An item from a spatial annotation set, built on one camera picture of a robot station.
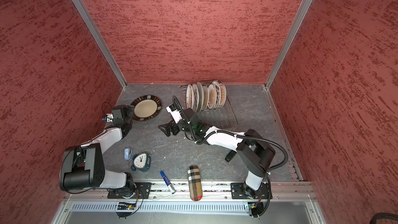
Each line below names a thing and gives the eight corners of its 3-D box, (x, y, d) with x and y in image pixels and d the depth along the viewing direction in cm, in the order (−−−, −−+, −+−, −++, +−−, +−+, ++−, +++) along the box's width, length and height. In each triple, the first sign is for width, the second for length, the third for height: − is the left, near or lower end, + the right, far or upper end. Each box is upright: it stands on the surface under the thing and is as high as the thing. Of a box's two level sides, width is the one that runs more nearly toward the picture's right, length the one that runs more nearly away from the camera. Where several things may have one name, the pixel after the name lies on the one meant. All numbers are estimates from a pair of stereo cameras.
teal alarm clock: (132, 171, 81) (129, 169, 78) (137, 155, 87) (134, 152, 83) (149, 171, 81) (146, 169, 78) (152, 155, 87) (150, 152, 83)
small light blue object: (126, 160, 84) (124, 159, 82) (126, 149, 88) (124, 148, 86) (132, 159, 85) (130, 157, 83) (131, 148, 89) (130, 146, 87)
